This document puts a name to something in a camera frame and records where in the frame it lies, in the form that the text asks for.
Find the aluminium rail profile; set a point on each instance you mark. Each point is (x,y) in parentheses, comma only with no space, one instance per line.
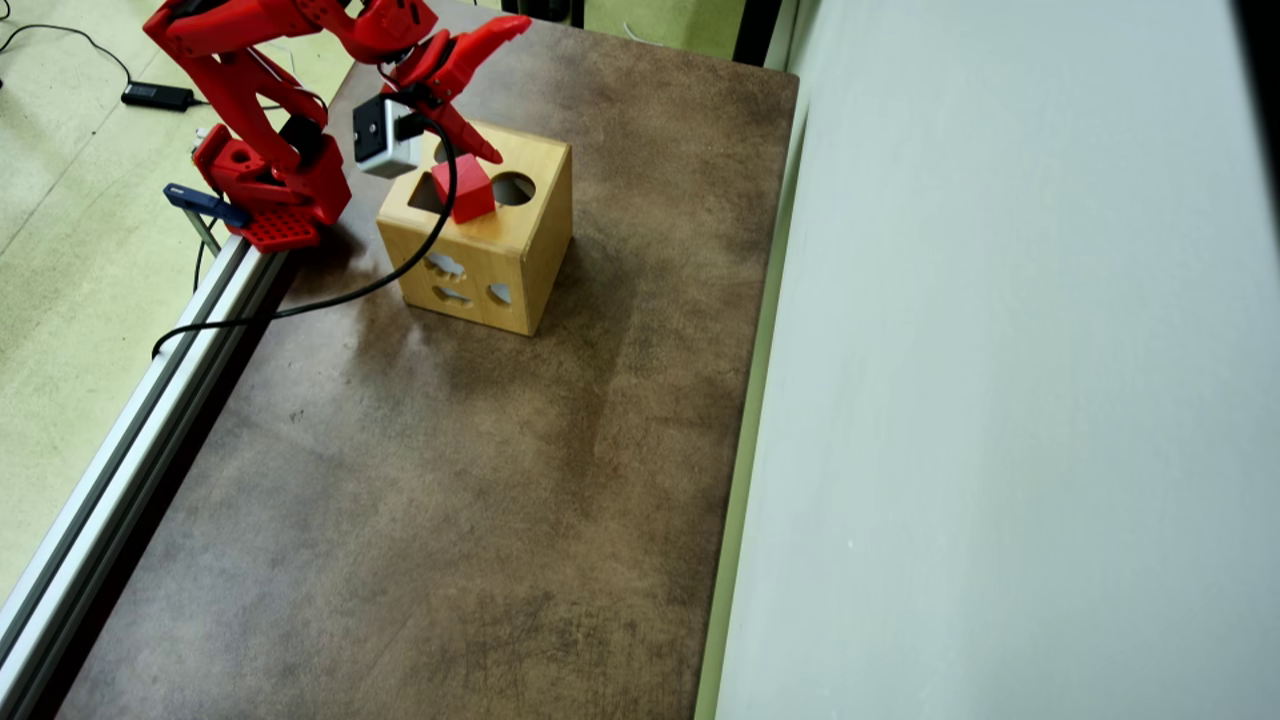
(130,440)

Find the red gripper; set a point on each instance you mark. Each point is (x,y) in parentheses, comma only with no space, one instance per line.
(443,72)

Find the black wall panel edge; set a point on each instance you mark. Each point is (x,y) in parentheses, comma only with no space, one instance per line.
(1260,50)

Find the black power adapter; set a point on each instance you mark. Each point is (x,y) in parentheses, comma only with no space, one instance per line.
(158,96)

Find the red cube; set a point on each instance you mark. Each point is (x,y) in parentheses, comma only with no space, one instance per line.
(468,192)

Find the wooden shape sorter box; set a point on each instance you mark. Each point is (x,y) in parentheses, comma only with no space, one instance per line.
(500,240)

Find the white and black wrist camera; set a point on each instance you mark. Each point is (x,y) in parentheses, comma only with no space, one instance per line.
(385,140)

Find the black vertical post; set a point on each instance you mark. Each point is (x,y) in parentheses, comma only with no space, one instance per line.
(755,30)

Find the red robot arm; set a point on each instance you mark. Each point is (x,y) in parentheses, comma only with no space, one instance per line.
(235,90)

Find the black floor object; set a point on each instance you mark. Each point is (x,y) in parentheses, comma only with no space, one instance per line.
(545,10)

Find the blue clamp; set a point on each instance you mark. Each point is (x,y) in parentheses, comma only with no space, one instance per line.
(205,203)

